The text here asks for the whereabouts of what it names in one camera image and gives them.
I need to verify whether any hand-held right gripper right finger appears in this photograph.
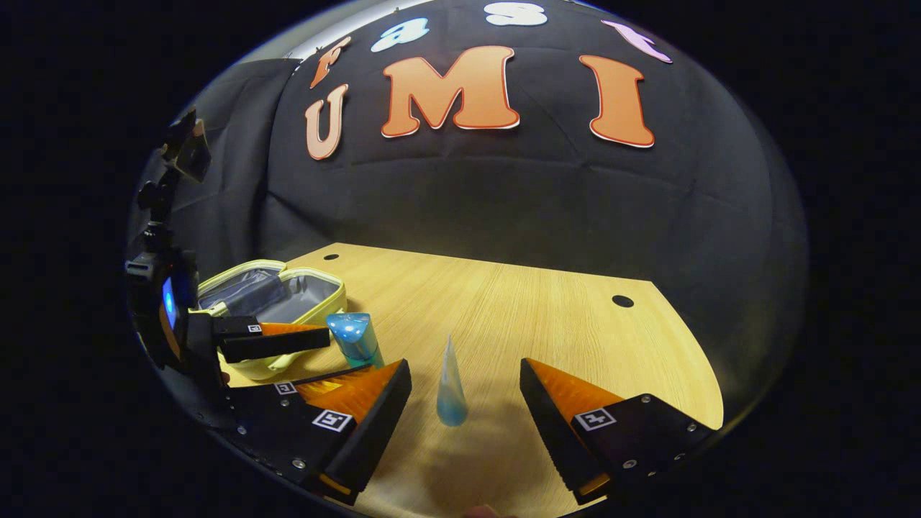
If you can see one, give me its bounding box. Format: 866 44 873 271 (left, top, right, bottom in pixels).
520 358 720 506

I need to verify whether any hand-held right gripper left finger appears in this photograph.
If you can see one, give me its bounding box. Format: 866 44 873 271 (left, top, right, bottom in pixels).
219 358 413 506

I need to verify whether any pale yellow suitcase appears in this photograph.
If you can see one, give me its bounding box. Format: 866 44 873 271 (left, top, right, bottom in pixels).
196 259 348 382

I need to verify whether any clear blue skin care tube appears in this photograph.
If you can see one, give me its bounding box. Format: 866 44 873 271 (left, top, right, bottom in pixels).
436 335 470 427

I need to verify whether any blue skin care bottle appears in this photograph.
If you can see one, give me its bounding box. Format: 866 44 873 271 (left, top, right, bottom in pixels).
326 312 384 370

